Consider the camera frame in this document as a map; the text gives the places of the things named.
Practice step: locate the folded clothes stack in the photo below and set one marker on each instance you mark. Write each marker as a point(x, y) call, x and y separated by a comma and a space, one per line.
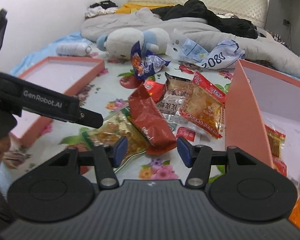
point(101, 8)

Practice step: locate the floral bed sheet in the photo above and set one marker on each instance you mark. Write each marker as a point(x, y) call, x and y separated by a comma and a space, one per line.
point(103, 95)

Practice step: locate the red clear spicy snack packet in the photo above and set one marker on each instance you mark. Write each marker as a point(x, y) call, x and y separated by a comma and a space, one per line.
point(204, 105)

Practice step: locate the white blue plastic bag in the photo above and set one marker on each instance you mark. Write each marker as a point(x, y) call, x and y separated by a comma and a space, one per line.
point(222, 56)

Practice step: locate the small red snack packet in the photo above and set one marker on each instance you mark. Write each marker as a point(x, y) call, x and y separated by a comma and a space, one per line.
point(154, 89)

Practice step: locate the pink shallow box lid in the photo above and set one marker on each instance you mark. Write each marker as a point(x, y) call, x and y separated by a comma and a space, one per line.
point(63, 74)

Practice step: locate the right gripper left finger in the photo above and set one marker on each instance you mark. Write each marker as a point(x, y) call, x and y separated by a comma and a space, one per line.
point(106, 158)

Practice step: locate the blue crumpled snack bag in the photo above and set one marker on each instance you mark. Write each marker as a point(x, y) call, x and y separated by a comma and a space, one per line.
point(145, 65)

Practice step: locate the grey blanket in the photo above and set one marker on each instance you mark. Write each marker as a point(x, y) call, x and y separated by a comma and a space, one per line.
point(279, 57)

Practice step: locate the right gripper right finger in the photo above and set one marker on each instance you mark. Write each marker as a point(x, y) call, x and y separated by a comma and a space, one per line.
point(198, 159)

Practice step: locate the snack packets inside box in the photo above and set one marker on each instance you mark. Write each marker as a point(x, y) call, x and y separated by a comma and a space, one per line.
point(276, 138)

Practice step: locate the green yellow snack packet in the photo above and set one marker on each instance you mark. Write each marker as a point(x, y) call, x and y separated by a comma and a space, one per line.
point(118, 124)

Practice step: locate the black clothes pile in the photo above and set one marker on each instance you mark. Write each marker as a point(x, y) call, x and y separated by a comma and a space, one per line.
point(197, 9)

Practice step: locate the white brown snack packet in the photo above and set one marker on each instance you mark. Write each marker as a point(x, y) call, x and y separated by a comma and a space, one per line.
point(175, 91)

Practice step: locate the yellow cloth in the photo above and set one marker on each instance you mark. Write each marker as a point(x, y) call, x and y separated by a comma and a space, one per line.
point(129, 8)

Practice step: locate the white blue plush toy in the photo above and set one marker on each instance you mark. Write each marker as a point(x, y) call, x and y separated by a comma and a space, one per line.
point(119, 43)

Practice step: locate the dark red snack bag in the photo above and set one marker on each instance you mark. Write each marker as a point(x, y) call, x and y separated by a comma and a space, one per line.
point(149, 120)

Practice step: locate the pink deep box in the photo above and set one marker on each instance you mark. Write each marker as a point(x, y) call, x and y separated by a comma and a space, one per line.
point(265, 119)

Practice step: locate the grey bedside shelf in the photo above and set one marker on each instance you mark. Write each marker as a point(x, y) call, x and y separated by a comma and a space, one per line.
point(283, 18)

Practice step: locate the white spray bottle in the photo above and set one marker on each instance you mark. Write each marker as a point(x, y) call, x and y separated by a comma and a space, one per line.
point(73, 49)

